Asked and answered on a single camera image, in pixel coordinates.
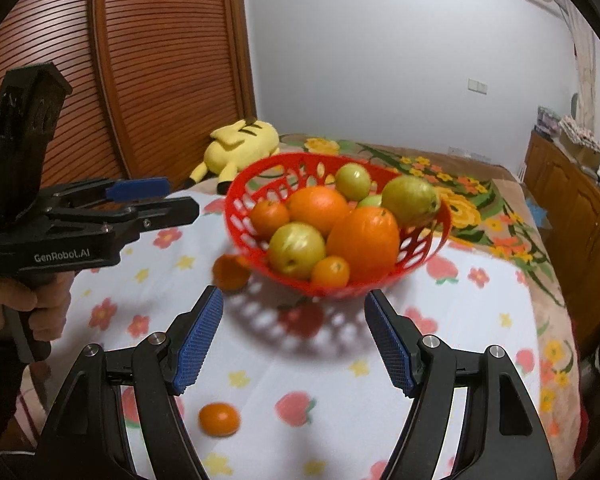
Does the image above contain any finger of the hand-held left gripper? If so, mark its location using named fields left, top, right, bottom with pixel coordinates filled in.
left=40, top=196, right=201, bottom=248
left=40, top=176, right=170, bottom=211

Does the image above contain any red perforated plastic basket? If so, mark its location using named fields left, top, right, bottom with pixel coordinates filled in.
left=223, top=153, right=452, bottom=301

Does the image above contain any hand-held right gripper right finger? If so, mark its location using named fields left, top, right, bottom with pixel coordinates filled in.
left=364, top=289, right=558, bottom=480

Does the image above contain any yellow plush toy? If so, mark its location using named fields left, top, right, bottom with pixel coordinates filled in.
left=187, top=117, right=281, bottom=195

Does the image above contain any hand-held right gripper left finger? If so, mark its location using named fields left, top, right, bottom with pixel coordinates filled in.
left=39, top=285, right=225, bottom=480

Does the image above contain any blue fabric piece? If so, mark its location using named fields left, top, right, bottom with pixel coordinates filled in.
left=525, top=197, right=551, bottom=231

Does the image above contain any large orange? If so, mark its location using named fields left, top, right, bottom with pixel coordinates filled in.
left=326, top=206, right=401, bottom=285
left=286, top=186, right=352, bottom=238

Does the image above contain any small green apple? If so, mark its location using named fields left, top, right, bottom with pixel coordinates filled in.
left=334, top=163, right=372, bottom=201

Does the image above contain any white flower-print cloth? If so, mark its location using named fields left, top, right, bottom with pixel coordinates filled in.
left=17, top=190, right=541, bottom=480

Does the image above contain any person's left forearm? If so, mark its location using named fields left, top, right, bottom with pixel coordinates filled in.
left=0, top=322, right=33, bottom=443

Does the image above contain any grey patterned box stack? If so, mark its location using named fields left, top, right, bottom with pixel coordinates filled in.
left=536, top=105, right=562, bottom=139

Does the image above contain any person's left hand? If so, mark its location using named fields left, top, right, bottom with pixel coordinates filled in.
left=0, top=271, right=74, bottom=333

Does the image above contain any beige curtain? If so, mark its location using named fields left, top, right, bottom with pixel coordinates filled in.
left=562, top=0, right=600, bottom=136

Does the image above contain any open cardboard box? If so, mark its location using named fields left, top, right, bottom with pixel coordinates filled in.
left=557, top=115, right=600, bottom=168

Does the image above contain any brown slatted wooden wardrobe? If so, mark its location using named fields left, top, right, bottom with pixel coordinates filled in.
left=0, top=0, right=258, bottom=201

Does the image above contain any colourful floral blanket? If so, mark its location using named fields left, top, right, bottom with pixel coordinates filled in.
left=277, top=133, right=581, bottom=480

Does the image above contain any wooden cabinet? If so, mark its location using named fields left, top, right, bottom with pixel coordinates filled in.
left=522, top=130, right=600, bottom=356

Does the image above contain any small orange mandarin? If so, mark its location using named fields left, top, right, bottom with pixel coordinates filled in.
left=250, top=200, right=291, bottom=241
left=310, top=255, right=351, bottom=288
left=211, top=254, right=252, bottom=292
left=198, top=402, right=242, bottom=437

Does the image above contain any large yellow-green pear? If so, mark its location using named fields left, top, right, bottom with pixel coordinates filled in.
left=381, top=175, right=441, bottom=228

